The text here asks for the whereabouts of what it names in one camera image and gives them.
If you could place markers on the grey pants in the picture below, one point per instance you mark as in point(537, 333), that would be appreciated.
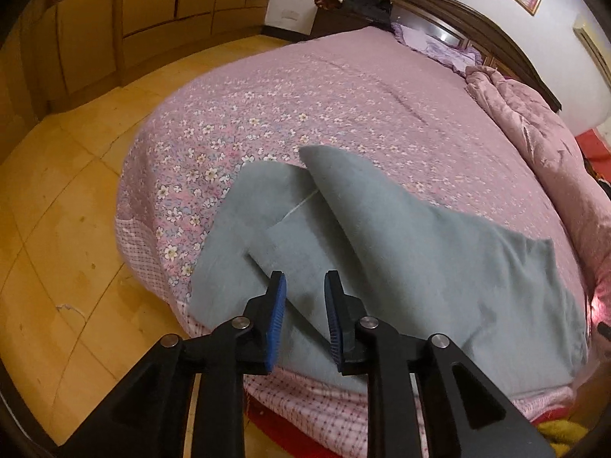
point(405, 267)

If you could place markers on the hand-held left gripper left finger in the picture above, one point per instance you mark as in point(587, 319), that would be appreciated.
point(279, 315)

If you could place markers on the red cloth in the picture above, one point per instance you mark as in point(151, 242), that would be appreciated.
point(594, 148)

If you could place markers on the brown and white bag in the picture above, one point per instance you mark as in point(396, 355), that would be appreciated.
point(327, 1)

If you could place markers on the yellow cloth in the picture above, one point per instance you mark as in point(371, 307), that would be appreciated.
point(561, 432)

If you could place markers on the dark wooden nightstand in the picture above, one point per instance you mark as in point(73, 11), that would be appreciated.
point(334, 21)

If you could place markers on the bed with pink floral cover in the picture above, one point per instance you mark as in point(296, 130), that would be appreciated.
point(286, 105)

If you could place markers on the black bag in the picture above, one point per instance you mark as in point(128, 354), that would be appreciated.
point(358, 2)

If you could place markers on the white wall socket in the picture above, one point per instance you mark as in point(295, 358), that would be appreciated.
point(289, 14)

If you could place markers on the wooden wardrobe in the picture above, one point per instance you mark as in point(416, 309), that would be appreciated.
point(143, 0)

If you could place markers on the red floor mat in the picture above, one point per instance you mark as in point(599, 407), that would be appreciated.
point(272, 432)

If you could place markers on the purple pillow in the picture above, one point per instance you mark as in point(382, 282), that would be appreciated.
point(410, 36)
point(451, 55)

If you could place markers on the wall air conditioner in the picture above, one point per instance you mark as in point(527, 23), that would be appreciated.
point(594, 43)

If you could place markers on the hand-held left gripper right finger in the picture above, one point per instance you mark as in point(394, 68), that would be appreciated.
point(332, 319)

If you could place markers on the dark wooden headboard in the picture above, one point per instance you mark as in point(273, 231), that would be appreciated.
point(477, 14)

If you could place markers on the pink quilt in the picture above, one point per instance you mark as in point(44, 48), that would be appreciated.
point(539, 124)

